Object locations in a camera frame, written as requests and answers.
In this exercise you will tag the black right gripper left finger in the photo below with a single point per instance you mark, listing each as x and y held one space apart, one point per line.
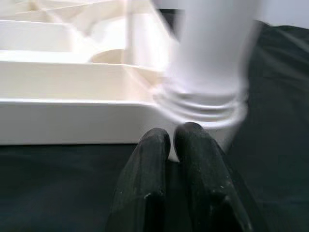
142 181

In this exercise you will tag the black tablecloth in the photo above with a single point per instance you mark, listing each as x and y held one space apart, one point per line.
277 96

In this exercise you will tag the white plastic table leg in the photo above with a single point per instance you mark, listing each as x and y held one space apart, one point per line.
212 60

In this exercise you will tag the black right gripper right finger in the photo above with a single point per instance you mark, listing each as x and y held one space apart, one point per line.
207 181

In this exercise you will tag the white plastic children table top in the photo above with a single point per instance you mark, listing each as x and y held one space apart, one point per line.
60 79

